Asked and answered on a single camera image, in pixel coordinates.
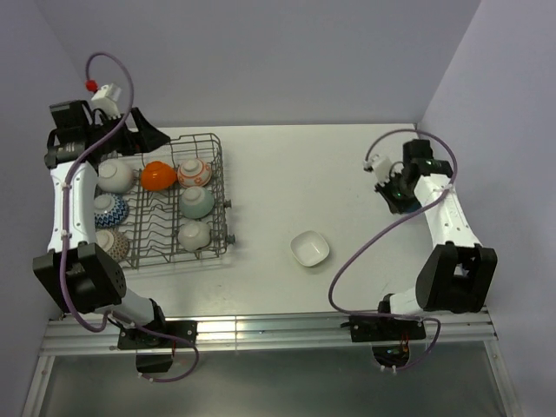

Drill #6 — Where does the white bowl orange outside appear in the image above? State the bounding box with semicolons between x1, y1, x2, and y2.
141;161;177;191

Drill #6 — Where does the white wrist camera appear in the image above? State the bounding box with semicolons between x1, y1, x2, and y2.
363;154;394;183
85;80;122;119

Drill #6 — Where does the pale teal bowl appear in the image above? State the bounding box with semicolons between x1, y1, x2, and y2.
179;187;215;220

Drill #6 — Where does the grey wire dish rack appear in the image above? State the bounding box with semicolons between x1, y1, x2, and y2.
97;132;238;270

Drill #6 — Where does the plain white round bowl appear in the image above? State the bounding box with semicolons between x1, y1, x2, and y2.
98;159;134;194

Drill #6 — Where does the small flower shaped dish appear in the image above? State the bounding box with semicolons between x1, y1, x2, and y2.
177;221;211;252

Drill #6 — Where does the orange floral pattern bowl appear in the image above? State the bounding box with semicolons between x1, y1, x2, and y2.
176;158;212;188

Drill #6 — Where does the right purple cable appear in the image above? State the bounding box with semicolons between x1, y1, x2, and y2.
328;129;460;374

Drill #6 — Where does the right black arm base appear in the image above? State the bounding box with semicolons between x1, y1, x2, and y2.
340;309;426;342

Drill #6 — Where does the aluminium mounting rail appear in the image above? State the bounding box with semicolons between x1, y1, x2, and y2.
39;309;498;357

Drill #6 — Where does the brown geometric pattern bowl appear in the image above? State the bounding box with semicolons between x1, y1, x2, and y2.
96;229;129;261

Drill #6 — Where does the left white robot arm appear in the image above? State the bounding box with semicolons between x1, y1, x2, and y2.
32;100;169;347

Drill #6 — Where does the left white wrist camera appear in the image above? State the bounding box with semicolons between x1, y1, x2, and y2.
85;80;122;119

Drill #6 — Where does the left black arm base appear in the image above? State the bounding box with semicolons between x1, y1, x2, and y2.
109;319;200;383

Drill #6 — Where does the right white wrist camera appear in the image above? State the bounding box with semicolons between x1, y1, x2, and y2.
363;154;394;183

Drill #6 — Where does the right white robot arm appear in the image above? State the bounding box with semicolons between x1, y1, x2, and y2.
367;139;498;339

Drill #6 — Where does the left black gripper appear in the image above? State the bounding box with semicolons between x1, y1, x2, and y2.
87;107;171;156

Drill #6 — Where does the white square bowl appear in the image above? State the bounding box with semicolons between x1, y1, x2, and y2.
290;230;330;268

